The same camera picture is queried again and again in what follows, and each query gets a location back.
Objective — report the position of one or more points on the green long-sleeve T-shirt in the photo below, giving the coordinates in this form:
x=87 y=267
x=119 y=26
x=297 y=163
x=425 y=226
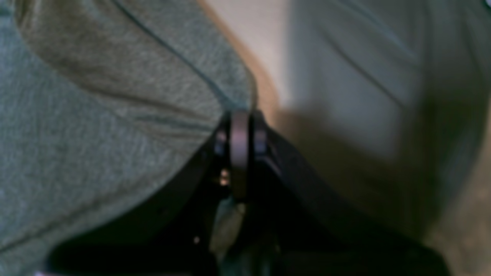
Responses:
x=102 y=102

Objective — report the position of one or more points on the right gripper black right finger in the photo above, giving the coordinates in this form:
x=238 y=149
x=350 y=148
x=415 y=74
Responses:
x=318 y=232

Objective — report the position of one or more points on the light green table cloth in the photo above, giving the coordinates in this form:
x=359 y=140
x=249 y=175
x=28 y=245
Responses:
x=389 y=100

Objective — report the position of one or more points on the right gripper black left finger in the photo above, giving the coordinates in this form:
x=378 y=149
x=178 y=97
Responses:
x=169 y=233

